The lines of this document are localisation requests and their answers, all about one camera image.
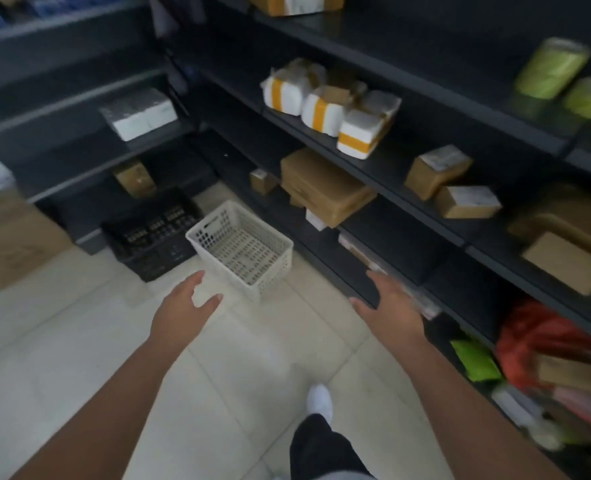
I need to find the large flat brown parcel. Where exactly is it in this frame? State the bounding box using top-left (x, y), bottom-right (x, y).
top-left (279, 147), bottom-right (378, 229)

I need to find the person's left hand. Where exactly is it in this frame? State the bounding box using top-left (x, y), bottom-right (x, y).
top-left (147, 269), bottom-right (224, 355)

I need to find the red plastic bag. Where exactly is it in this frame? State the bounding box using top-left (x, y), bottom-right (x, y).
top-left (495, 299), bottom-right (591, 391)

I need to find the person's right hand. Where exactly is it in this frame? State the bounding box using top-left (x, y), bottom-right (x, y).
top-left (349, 269), bottom-right (426, 353)

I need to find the green wrapped roll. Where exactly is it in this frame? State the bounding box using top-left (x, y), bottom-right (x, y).
top-left (514, 37), bottom-right (591, 101)
top-left (561, 77), bottom-right (591, 121)

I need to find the black shelf unit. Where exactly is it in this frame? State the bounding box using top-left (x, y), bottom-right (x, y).
top-left (147, 0), bottom-right (591, 480)
top-left (0, 0), bottom-right (219, 255)

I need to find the labelled brown cardboard box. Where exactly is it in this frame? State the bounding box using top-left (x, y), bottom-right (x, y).
top-left (112, 159), bottom-right (158, 201)

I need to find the taped cardboard box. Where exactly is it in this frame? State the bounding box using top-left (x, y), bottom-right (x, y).
top-left (245, 0), bottom-right (347, 17)

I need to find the bright green package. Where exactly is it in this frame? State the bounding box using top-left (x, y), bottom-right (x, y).
top-left (450, 338), bottom-right (504, 383)

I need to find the large cardboard box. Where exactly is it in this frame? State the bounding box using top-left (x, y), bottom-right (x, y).
top-left (0, 159), bottom-right (74, 291)

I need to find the person's right forearm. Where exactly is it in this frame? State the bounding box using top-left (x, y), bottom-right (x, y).
top-left (394, 339), bottom-right (572, 480)

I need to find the brown parcel white label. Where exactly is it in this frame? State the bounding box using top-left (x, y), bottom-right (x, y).
top-left (404, 144), bottom-right (474, 201)
top-left (435, 185), bottom-right (503, 220)

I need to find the white parcel orange tape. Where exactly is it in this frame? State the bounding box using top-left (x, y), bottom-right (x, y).
top-left (260, 58), bottom-right (328, 117)
top-left (301, 86), bottom-right (368, 137)
top-left (336, 90), bottom-right (403, 160)

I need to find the silver white parcel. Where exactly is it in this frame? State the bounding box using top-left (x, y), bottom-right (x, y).
top-left (99, 87), bottom-right (179, 143)

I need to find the white plastic crate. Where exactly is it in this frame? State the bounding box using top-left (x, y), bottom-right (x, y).
top-left (185, 199), bottom-right (295, 301)

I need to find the black plastic crate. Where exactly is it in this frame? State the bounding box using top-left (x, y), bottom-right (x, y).
top-left (100, 187), bottom-right (204, 283)

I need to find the brown padded parcel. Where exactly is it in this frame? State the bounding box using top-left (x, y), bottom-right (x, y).
top-left (508, 184), bottom-right (591, 297)

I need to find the person's left forearm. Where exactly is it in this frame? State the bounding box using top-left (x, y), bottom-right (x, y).
top-left (10, 339), bottom-right (177, 480)

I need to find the person's right leg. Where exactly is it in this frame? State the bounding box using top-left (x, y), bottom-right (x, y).
top-left (289, 413), bottom-right (376, 480)

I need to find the white right shoe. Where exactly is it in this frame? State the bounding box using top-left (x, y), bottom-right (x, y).
top-left (306, 384), bottom-right (334, 425)

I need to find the small brown box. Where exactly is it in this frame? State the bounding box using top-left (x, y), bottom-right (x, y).
top-left (249, 168), bottom-right (279, 196)

